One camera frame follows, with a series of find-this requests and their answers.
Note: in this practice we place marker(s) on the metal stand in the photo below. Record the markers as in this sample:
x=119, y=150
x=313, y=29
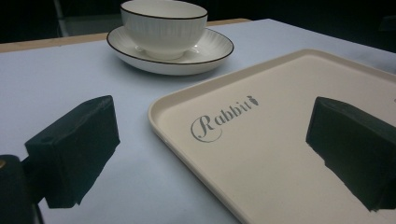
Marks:
x=61, y=17

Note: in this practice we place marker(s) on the white plate with dark rim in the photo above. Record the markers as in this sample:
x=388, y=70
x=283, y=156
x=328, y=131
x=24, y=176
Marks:
x=205, y=54

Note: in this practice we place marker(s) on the white bowl with dark rim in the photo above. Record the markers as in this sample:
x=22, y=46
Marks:
x=163, y=29

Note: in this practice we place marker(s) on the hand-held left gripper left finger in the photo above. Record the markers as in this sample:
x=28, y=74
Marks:
x=73, y=155

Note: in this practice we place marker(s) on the cream plastic tray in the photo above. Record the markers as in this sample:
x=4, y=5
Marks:
x=271, y=149

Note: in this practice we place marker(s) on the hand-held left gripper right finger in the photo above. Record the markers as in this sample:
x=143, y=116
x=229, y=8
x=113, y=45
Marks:
x=355, y=140

